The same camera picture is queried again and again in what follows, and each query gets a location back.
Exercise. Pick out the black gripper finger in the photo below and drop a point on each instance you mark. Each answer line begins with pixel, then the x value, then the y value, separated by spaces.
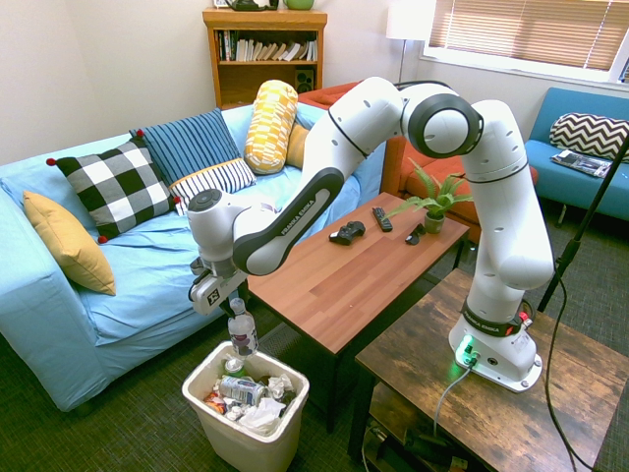
pixel 228 306

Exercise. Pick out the blue striped pillow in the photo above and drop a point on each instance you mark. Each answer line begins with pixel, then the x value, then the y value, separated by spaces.
pixel 196 152

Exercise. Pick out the yellow patterned bolster pillow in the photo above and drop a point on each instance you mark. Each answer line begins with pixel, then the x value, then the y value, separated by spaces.
pixel 270 125

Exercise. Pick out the floor vent grille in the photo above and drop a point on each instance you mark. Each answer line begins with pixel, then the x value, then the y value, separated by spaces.
pixel 280 339

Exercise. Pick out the orange armchair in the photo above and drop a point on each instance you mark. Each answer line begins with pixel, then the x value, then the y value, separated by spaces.
pixel 393 164

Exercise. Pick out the black tripod stand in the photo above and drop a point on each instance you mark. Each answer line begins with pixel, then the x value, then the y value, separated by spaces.
pixel 575 241

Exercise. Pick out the green bowl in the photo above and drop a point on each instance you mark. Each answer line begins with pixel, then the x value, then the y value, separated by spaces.
pixel 299 4

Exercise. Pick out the rustic dark wood table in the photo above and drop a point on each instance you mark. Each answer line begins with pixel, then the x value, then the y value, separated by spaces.
pixel 491 423

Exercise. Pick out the yellow striped pillow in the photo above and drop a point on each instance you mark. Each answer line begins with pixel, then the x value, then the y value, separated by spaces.
pixel 296 147

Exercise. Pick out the black sunglasses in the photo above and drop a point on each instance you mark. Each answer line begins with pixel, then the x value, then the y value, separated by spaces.
pixel 414 234

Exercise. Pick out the black white checkered pillow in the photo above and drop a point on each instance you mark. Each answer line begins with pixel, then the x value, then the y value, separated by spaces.
pixel 115 189

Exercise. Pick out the clear plastic bottle purple label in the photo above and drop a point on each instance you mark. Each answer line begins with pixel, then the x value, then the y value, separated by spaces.
pixel 243 329

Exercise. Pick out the teal blue couch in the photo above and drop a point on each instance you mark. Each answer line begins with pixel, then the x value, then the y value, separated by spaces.
pixel 565 189

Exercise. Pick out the green can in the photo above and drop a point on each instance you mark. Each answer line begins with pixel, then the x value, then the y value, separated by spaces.
pixel 234 366

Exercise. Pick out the white plastic trash bin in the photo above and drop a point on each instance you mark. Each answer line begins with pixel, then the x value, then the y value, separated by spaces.
pixel 245 442

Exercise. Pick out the row of books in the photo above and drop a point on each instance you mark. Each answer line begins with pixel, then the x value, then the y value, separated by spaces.
pixel 268 50

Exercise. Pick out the wood top coffee table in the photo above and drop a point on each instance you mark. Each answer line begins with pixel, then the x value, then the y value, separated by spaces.
pixel 354 280

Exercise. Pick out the crushed silver can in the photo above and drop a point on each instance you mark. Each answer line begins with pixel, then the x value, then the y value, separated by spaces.
pixel 243 390

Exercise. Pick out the white tissue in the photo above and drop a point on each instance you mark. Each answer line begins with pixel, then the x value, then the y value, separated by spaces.
pixel 263 417

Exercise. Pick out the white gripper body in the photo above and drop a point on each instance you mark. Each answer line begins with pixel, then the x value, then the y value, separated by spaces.
pixel 211 295

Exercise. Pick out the small potted fern plant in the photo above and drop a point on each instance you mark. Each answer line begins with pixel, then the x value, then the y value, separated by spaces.
pixel 434 223

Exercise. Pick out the crumpled paper ball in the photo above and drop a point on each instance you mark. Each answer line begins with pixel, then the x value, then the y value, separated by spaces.
pixel 281 386

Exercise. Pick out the small black speaker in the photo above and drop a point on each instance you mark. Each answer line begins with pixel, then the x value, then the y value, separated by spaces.
pixel 304 79

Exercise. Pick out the light blue sofa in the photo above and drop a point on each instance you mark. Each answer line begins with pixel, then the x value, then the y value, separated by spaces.
pixel 147 265

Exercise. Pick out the white floor lamp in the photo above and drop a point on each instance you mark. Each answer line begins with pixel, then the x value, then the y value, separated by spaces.
pixel 410 19

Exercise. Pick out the black remote control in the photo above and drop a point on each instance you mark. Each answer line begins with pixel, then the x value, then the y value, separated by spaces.
pixel 382 219

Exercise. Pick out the black white chevron pillow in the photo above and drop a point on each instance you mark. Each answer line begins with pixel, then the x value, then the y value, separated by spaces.
pixel 589 134

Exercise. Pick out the magazine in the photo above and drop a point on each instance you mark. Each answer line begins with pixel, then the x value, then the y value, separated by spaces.
pixel 582 163

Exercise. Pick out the white power strip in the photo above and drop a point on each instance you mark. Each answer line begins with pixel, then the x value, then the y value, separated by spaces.
pixel 376 433

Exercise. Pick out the mustard yellow pillow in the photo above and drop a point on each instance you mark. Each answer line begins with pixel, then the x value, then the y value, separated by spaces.
pixel 69 241

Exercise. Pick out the wooden bookshelf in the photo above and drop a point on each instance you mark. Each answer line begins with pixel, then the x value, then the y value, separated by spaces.
pixel 265 19

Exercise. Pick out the wooden window blinds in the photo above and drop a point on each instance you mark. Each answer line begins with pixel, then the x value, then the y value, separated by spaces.
pixel 531 29

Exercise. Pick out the black object on bookshelf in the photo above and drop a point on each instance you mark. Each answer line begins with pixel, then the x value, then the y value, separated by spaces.
pixel 250 5

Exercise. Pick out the red snack wrapper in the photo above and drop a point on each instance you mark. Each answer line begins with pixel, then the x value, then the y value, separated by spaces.
pixel 215 402

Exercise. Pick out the black game controller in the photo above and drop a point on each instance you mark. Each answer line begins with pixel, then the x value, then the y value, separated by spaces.
pixel 348 232

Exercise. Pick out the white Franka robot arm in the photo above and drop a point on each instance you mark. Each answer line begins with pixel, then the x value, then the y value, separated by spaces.
pixel 511 236

